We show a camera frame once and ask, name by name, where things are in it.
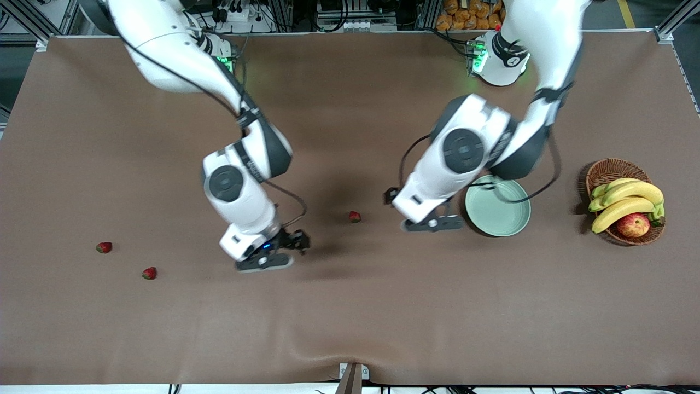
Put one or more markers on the red strawberry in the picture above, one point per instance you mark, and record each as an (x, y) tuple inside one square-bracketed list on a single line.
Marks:
[(149, 273), (104, 247), (354, 216)]

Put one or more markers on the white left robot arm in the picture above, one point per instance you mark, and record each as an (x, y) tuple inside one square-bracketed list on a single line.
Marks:
[(547, 44)]

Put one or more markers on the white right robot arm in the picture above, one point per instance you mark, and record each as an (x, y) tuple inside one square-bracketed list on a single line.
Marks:
[(164, 49)]

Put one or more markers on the pale green round plate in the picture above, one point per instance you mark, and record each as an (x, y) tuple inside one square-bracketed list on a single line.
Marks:
[(497, 216)]

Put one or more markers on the brown table cover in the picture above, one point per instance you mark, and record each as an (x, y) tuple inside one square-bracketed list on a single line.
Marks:
[(339, 306)]

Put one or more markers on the white socket strip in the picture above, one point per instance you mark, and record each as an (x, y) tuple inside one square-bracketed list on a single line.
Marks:
[(355, 25)]

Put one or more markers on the pile of orange buns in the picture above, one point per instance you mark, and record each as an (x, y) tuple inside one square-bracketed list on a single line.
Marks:
[(465, 16)]

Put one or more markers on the brown wicker basket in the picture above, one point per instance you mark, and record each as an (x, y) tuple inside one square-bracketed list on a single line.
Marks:
[(612, 169)]

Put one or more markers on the short greenish banana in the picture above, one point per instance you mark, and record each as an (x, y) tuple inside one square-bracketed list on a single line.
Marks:
[(615, 184)]

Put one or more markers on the long yellow banana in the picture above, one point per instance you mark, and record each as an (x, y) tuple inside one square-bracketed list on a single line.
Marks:
[(618, 213), (637, 190)]

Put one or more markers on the red yellow apple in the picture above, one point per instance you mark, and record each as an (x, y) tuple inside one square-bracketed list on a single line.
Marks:
[(633, 225)]

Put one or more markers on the white power strip with plugs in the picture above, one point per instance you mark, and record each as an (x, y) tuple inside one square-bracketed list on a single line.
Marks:
[(246, 15)]

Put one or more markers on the metal table edge bracket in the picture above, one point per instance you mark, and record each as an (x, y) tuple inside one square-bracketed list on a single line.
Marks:
[(353, 375)]

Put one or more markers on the aluminium frame profile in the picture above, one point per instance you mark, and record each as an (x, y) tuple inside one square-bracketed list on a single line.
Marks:
[(70, 16), (667, 27)]

